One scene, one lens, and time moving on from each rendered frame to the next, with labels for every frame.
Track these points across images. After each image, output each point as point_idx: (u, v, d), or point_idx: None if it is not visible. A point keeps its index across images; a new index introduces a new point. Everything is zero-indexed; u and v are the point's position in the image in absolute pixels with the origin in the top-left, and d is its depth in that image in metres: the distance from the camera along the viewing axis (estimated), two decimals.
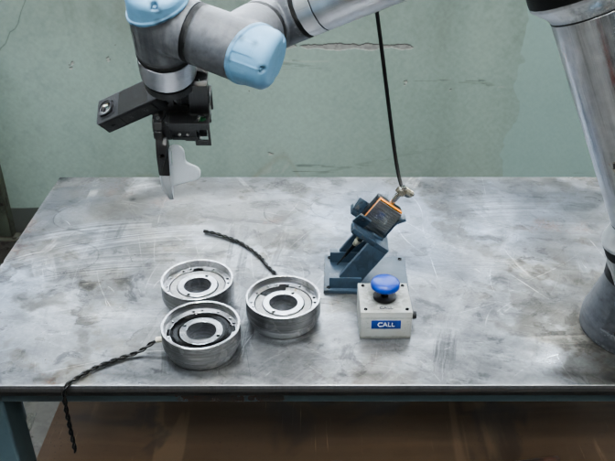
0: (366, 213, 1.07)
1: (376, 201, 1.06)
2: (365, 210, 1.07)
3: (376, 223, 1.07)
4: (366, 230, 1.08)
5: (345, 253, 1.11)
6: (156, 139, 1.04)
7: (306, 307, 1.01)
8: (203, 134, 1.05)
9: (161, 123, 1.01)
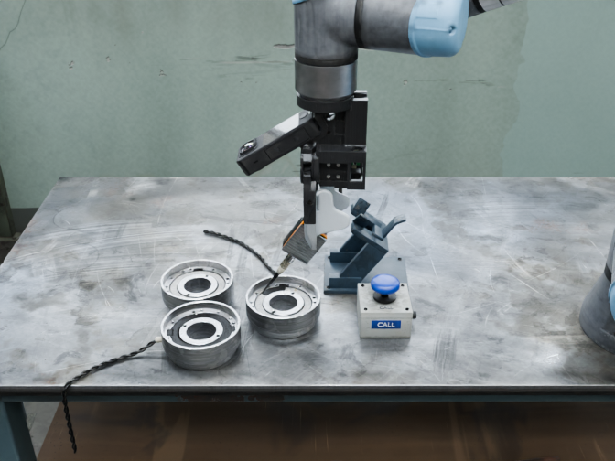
0: (288, 239, 0.98)
1: (298, 225, 0.97)
2: (288, 235, 0.98)
3: (299, 249, 0.98)
4: (289, 256, 0.99)
5: (269, 282, 1.02)
6: (302, 179, 0.90)
7: (306, 307, 1.01)
8: (356, 176, 0.90)
9: (311, 155, 0.89)
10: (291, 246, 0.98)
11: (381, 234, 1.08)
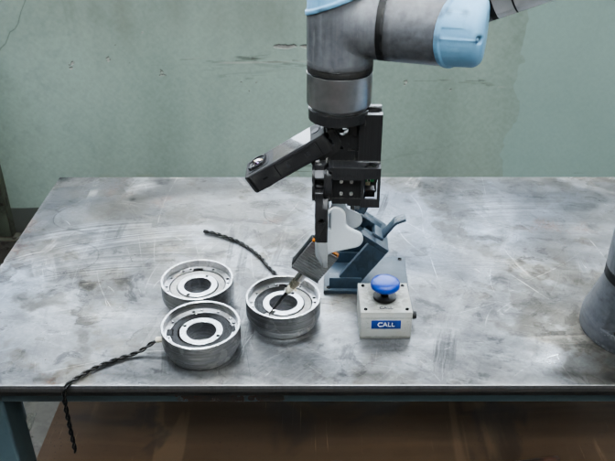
0: (298, 256, 0.94)
1: (308, 244, 0.93)
2: (297, 254, 0.95)
3: (309, 267, 0.94)
4: (298, 276, 0.95)
5: (277, 302, 0.98)
6: (314, 197, 0.86)
7: (306, 307, 1.01)
8: (370, 194, 0.87)
9: (323, 171, 0.85)
10: (301, 263, 0.94)
11: (381, 234, 1.08)
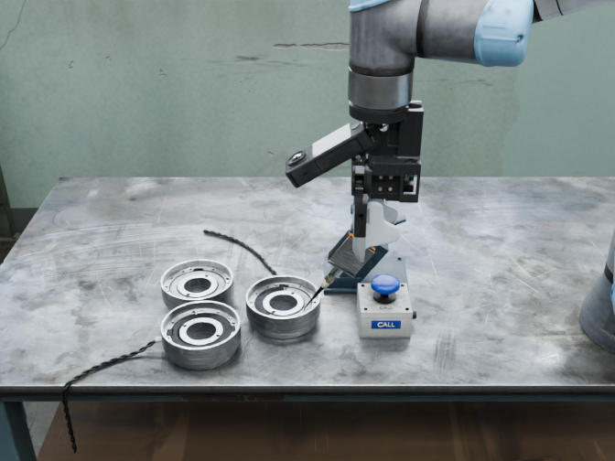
0: (335, 251, 0.95)
1: (346, 239, 0.94)
2: (334, 249, 0.96)
3: (346, 262, 0.95)
4: (335, 271, 0.96)
5: (313, 296, 0.99)
6: (353, 192, 0.87)
7: (306, 307, 1.01)
8: (409, 189, 0.88)
9: (363, 166, 0.86)
10: (338, 259, 0.95)
11: None
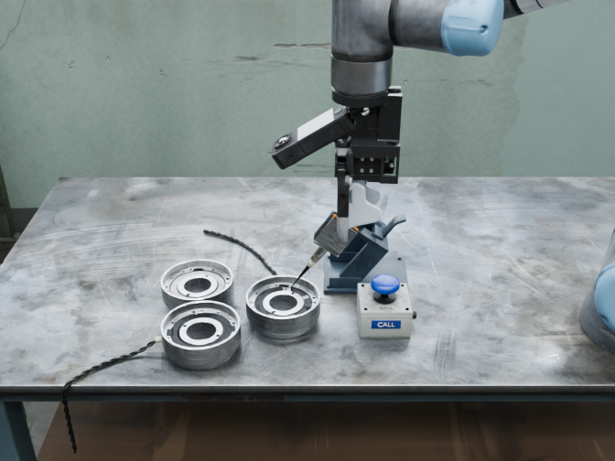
0: (319, 231, 1.00)
1: (329, 219, 0.98)
2: (319, 230, 1.00)
3: (330, 241, 1.00)
4: (320, 251, 1.01)
5: (299, 275, 1.04)
6: (336, 173, 0.92)
7: None
8: (389, 171, 0.92)
9: (346, 149, 0.90)
10: (322, 239, 0.99)
11: (381, 234, 1.08)
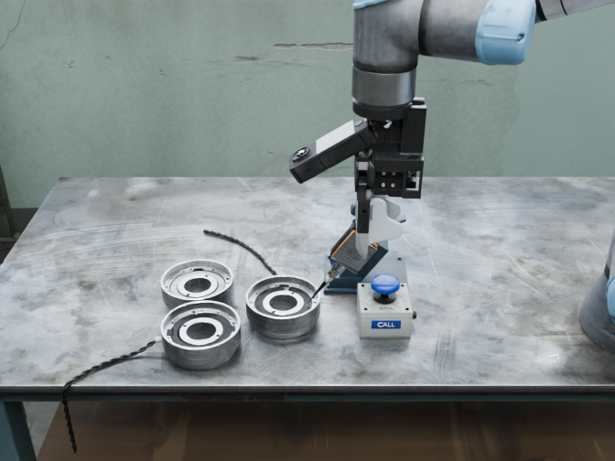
0: (338, 248, 0.96)
1: (349, 234, 0.95)
2: (337, 244, 0.97)
3: (350, 258, 0.96)
4: (338, 265, 0.97)
5: (317, 291, 1.00)
6: (357, 187, 0.88)
7: None
8: (411, 186, 0.89)
9: (367, 163, 0.87)
10: (340, 255, 0.96)
11: None
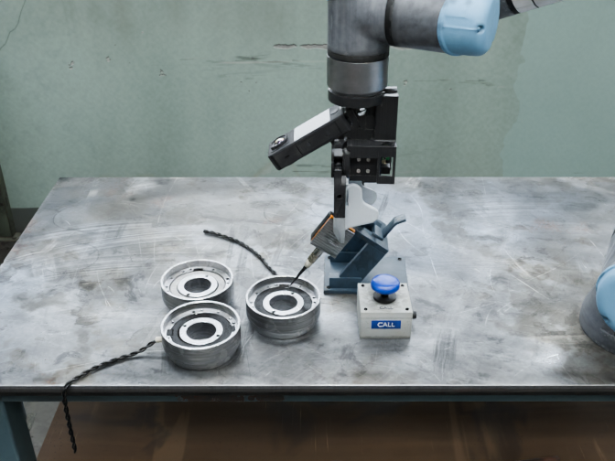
0: (317, 232, 0.99)
1: (327, 219, 0.98)
2: (316, 230, 1.00)
3: (328, 242, 0.99)
4: (318, 251, 1.01)
5: (296, 275, 1.04)
6: (332, 174, 0.92)
7: None
8: (385, 171, 0.92)
9: (342, 149, 0.90)
10: (319, 240, 0.99)
11: (381, 234, 1.08)
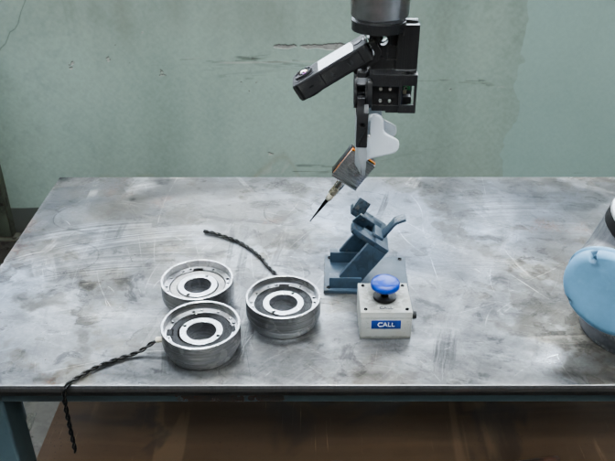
0: (338, 166, 1.03)
1: (348, 152, 1.02)
2: (338, 163, 1.03)
3: (349, 175, 1.03)
4: (339, 183, 1.04)
5: (318, 209, 1.07)
6: (355, 102, 0.95)
7: None
8: (406, 101, 0.95)
9: (365, 78, 0.93)
10: (340, 172, 1.02)
11: (381, 234, 1.08)
